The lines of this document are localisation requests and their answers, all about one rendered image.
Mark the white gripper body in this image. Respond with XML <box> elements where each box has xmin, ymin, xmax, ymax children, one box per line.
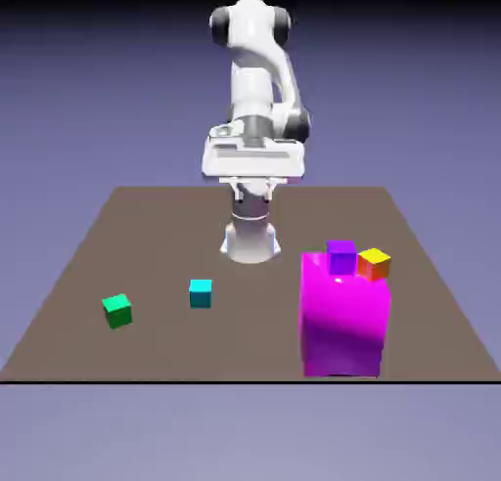
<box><xmin>201</xmin><ymin>135</ymin><xmax>306</xmax><ymax>186</ymax></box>

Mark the small purple cube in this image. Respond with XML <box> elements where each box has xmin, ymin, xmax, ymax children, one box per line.
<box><xmin>326</xmin><ymin>240</ymin><xmax>358</xmax><ymax>277</ymax></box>

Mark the small cyan cube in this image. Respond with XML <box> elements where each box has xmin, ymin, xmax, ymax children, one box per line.
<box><xmin>188</xmin><ymin>279</ymin><xmax>213</xmax><ymax>310</ymax></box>

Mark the small orange cube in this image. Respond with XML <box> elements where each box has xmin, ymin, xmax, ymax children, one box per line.
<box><xmin>356</xmin><ymin>247</ymin><xmax>392</xmax><ymax>283</ymax></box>

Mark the small green cube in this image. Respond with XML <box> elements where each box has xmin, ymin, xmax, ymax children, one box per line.
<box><xmin>101</xmin><ymin>292</ymin><xmax>134</xmax><ymax>330</ymax></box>

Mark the large magenta box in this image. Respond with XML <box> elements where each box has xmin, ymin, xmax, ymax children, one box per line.
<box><xmin>298</xmin><ymin>251</ymin><xmax>393</xmax><ymax>379</ymax></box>

